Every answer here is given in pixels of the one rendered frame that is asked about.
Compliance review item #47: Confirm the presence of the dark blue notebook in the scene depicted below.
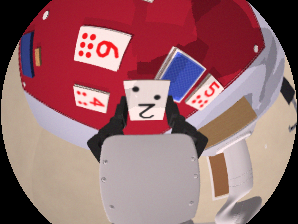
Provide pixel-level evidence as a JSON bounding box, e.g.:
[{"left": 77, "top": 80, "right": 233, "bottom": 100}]
[{"left": 20, "top": 31, "right": 35, "bottom": 78}]

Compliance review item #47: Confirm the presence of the white flat disc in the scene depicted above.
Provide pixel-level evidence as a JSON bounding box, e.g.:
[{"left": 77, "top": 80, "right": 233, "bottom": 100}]
[{"left": 43, "top": 11, "right": 49, "bottom": 20}]

